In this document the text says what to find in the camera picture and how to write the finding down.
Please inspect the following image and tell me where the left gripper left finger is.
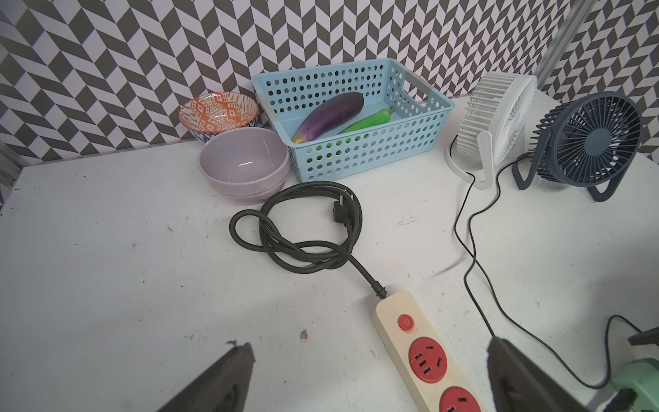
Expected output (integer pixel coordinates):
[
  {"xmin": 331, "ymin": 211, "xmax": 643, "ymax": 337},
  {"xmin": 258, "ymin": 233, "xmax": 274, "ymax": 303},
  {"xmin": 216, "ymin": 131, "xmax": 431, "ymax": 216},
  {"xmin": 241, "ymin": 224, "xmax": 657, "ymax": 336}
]
[{"xmin": 160, "ymin": 343, "xmax": 255, "ymax": 412}]

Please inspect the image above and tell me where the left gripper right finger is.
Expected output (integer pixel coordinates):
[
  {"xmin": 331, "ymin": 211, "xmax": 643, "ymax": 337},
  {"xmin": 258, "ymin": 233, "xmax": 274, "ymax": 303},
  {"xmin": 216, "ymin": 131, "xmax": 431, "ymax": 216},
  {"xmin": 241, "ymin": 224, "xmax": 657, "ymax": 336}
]
[{"xmin": 487, "ymin": 336, "xmax": 586, "ymax": 412}]

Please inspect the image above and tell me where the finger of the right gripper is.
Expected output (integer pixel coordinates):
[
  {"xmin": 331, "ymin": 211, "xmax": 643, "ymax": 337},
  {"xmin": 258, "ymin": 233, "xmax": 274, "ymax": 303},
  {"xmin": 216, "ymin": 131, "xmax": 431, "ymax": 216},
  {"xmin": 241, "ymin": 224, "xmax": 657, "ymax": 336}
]
[{"xmin": 627, "ymin": 327, "xmax": 659, "ymax": 346}]

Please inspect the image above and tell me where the green adapter of white fan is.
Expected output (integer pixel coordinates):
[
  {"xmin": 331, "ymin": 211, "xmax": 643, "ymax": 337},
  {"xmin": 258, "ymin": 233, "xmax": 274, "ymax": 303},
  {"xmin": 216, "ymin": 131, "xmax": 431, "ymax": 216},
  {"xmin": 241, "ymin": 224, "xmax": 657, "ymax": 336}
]
[{"xmin": 604, "ymin": 358, "xmax": 658, "ymax": 412}]

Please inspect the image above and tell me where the beige red power strip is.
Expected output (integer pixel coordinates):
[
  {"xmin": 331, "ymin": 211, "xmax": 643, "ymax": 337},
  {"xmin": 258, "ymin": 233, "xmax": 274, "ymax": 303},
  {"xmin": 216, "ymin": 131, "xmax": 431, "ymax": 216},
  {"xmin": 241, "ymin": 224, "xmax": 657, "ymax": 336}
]
[{"xmin": 372, "ymin": 290, "xmax": 487, "ymax": 412}]

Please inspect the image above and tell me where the dark blue desk fan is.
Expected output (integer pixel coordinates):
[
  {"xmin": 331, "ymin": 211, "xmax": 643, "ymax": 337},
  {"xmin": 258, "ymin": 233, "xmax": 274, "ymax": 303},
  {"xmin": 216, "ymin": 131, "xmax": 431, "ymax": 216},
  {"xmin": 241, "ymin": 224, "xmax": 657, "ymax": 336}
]
[{"xmin": 512, "ymin": 92, "xmax": 645, "ymax": 203}]

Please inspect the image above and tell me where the white desk fan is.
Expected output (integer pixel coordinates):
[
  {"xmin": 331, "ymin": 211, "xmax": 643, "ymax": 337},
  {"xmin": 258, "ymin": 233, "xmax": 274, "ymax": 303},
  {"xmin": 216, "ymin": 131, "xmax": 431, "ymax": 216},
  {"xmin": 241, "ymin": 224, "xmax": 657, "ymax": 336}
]
[{"xmin": 444, "ymin": 71, "xmax": 537, "ymax": 190}]

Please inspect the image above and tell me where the lilac bowl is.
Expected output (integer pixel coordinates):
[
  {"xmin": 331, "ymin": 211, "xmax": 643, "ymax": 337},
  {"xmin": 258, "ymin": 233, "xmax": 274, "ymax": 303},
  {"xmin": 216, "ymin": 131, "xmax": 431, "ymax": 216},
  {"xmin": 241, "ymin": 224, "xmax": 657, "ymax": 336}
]
[{"xmin": 197, "ymin": 127, "xmax": 290, "ymax": 204}]

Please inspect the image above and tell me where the purple eggplant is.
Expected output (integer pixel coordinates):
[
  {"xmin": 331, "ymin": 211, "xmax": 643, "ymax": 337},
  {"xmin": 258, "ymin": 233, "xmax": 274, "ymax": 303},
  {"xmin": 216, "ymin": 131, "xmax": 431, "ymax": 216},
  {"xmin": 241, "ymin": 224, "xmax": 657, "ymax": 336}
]
[{"xmin": 292, "ymin": 92, "xmax": 365, "ymax": 144}]

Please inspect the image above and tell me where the green chili pepper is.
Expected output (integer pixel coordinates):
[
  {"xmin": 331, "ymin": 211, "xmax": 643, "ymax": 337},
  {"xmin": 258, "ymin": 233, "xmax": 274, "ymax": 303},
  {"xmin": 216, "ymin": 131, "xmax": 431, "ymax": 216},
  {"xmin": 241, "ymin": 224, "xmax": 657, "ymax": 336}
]
[{"xmin": 341, "ymin": 106, "xmax": 395, "ymax": 134}]

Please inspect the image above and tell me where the light blue plastic basket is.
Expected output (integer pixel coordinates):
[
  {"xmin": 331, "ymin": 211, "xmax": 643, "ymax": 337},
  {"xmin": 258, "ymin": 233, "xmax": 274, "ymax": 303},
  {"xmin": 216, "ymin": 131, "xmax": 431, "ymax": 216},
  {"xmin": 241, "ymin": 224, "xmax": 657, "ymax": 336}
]
[{"xmin": 252, "ymin": 58, "xmax": 455, "ymax": 183}]

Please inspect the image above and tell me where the white fan black cable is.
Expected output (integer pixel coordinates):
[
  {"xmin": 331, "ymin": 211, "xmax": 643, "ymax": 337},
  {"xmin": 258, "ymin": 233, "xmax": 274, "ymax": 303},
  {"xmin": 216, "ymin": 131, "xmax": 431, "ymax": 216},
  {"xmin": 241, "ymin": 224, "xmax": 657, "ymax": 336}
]
[{"xmin": 449, "ymin": 136, "xmax": 496, "ymax": 338}]

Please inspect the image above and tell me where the black power strip cord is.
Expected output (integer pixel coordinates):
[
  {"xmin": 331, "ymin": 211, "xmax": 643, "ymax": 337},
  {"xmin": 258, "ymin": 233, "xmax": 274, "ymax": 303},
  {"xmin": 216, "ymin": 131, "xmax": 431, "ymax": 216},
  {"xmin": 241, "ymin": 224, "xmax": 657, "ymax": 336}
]
[{"xmin": 228, "ymin": 181, "xmax": 388, "ymax": 300}]

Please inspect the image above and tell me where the blue fan black cable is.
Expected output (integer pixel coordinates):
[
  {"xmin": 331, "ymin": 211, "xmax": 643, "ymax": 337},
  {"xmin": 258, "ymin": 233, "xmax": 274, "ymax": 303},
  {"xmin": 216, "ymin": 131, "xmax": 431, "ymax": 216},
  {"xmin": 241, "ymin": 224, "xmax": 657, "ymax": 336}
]
[{"xmin": 462, "ymin": 151, "xmax": 645, "ymax": 391}]

